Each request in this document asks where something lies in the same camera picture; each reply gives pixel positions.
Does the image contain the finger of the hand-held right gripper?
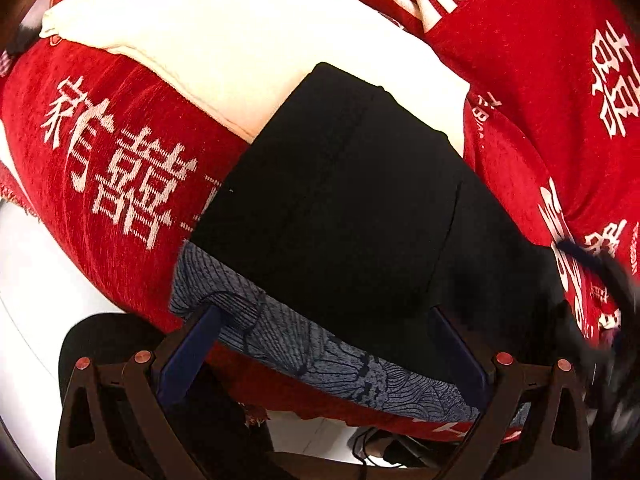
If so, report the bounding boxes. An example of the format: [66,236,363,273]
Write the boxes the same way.
[550,237,617,273]

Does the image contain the dark round seat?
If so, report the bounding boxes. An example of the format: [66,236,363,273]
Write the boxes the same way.
[58,311,273,480]

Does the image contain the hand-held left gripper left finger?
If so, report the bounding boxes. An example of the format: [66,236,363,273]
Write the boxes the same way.
[55,304,227,480]

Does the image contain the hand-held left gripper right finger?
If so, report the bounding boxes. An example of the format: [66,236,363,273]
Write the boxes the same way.
[428,306,592,480]

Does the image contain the cream white cloth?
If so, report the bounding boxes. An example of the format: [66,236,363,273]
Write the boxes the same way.
[39,0,472,158]

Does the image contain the black pants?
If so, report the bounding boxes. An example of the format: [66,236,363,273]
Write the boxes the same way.
[170,61,576,423]

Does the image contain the red printed blanket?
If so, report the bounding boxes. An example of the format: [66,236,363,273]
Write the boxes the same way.
[0,0,640,443]

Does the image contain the black cable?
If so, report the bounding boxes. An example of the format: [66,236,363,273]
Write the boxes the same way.
[347,425,401,467]

